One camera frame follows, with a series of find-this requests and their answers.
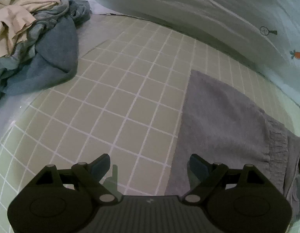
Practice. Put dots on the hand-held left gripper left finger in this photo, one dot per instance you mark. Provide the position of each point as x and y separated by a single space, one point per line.
101 165

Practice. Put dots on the pale carrot-print bedsheet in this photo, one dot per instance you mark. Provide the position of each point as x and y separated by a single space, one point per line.
188 12

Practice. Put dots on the green grid mat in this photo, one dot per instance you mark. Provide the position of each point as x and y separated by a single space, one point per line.
116 89

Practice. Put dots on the streaked grey garment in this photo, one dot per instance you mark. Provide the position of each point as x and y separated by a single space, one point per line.
45 21

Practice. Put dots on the grey pants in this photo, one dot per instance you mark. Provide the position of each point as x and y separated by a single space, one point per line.
218 116

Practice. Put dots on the beige garment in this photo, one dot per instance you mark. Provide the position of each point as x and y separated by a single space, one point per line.
14 17

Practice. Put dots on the blue-grey garment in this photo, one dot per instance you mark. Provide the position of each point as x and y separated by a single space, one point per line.
50 60

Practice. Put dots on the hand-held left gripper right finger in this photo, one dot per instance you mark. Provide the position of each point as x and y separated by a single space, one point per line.
198 166

